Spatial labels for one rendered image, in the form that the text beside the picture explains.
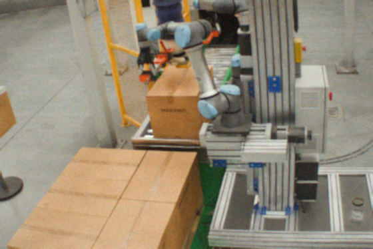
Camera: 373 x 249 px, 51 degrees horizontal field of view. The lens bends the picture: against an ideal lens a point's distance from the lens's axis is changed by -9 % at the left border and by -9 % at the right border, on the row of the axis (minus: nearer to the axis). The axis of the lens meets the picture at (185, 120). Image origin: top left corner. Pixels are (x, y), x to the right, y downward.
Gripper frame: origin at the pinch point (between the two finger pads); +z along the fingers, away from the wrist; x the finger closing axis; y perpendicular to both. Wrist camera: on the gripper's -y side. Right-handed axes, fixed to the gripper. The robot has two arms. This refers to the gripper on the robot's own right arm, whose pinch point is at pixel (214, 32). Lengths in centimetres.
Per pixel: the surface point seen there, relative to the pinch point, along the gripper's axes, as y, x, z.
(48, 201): 146, -98, 69
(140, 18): -9, -67, -13
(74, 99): -124, -233, 126
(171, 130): 61, -28, 59
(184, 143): 68, -17, 66
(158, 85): 42, -40, 29
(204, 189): 51, -10, 124
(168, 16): 40, -24, -26
